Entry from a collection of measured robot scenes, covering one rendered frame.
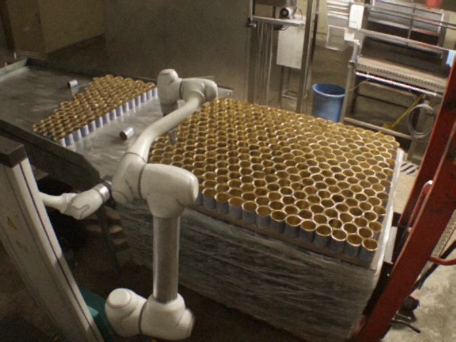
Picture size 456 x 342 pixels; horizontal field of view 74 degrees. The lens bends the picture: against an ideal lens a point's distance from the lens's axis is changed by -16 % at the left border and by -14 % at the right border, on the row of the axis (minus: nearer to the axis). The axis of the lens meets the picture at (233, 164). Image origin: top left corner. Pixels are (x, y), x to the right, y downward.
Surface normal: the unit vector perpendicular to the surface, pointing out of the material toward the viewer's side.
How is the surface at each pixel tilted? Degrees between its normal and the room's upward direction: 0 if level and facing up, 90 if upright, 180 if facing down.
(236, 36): 90
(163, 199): 74
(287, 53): 90
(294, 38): 90
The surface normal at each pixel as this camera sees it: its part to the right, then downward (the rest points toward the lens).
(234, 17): -0.47, 0.48
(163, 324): -0.02, 0.15
